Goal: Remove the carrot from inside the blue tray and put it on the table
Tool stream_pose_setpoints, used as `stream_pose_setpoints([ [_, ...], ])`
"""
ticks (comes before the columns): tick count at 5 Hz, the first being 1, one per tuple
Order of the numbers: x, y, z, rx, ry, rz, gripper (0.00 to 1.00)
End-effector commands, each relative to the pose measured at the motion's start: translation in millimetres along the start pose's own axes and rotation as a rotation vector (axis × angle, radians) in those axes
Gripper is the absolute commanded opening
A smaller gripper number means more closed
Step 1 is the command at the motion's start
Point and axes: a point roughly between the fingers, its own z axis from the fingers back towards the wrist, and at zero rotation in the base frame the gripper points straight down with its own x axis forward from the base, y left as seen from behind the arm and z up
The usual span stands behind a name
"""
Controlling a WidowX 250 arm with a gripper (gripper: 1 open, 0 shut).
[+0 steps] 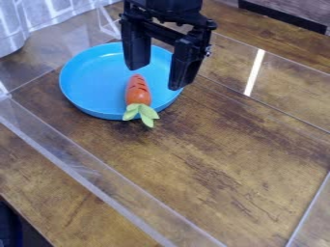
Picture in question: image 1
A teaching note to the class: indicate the orange toy carrot green leaves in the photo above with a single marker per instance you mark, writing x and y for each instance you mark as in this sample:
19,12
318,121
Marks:
138,100

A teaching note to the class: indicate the clear acrylic enclosure wall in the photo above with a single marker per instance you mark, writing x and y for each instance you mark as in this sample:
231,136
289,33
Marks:
229,173

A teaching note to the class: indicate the blue round plastic tray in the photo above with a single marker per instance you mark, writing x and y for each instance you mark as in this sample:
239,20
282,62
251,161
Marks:
94,79

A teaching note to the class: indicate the dark wooden furniture edge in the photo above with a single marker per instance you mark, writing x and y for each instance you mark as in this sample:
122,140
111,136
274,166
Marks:
287,18

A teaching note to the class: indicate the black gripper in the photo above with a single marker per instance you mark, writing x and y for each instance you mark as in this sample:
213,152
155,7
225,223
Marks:
142,23

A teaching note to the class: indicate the white grey checked curtain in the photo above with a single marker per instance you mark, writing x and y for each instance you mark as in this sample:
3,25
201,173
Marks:
26,16

